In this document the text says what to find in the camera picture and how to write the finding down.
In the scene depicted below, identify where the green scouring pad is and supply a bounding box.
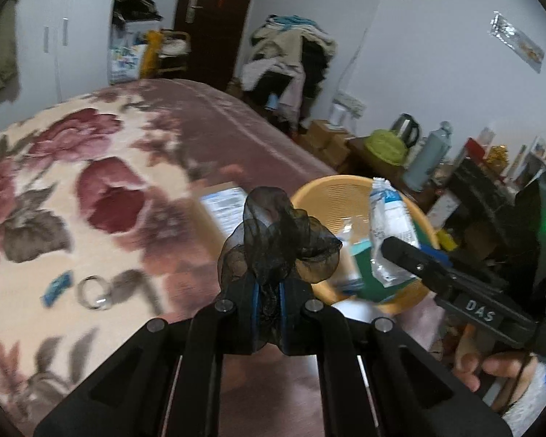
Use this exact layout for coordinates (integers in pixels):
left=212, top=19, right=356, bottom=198
left=350, top=226, right=417, bottom=303

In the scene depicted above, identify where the white tissue packet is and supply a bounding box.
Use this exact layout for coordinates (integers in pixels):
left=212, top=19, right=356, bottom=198
left=368, top=177, right=422, bottom=288

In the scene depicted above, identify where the black sheer scrunchie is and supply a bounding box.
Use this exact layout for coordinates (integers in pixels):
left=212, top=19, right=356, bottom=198
left=218, top=186, right=342, bottom=350

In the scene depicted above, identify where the right hand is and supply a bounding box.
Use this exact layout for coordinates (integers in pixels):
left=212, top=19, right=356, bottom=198
left=453, top=324, right=539, bottom=412

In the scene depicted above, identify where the grey thermos flask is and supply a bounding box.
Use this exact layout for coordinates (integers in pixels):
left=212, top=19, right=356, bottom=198
left=402, top=121, right=453, bottom=192

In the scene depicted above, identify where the yellow plastic basket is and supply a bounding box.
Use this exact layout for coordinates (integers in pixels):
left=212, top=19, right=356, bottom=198
left=291, top=175, right=430, bottom=316

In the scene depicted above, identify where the blue small sachet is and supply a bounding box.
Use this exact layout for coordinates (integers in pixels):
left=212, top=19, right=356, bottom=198
left=41, top=270, right=74, bottom=309

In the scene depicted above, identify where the yellow-green cloth bundle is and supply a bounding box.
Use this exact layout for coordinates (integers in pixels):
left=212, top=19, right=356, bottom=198
left=364, top=129, right=408, bottom=166

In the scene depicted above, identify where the electric kettle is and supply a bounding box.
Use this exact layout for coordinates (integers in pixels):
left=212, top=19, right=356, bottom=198
left=391, top=114, right=421, bottom=149

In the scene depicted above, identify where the floral plush blanket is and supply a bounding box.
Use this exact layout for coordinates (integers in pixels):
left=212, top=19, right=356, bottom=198
left=0, top=79, right=335, bottom=436

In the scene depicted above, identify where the brown cardboard box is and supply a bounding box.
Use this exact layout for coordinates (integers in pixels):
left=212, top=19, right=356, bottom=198
left=192, top=182, right=248, bottom=259

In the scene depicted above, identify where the pile of clothes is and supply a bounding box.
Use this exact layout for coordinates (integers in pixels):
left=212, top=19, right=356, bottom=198
left=241, top=15, right=337, bottom=126

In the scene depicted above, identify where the colourful printed bag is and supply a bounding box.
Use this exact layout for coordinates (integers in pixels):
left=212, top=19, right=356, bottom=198
left=109, top=44, right=148, bottom=85

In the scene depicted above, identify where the dark wooden door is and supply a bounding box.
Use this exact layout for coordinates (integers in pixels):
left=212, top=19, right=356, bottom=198
left=173, top=0, right=251, bottom=90

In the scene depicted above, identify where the white wardrobe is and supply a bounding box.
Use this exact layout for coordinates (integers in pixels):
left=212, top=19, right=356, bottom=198
left=16, top=0, right=114, bottom=111

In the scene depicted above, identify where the black pearl hair tie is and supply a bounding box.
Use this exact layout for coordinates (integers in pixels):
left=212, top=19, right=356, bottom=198
left=75, top=274, right=113, bottom=311

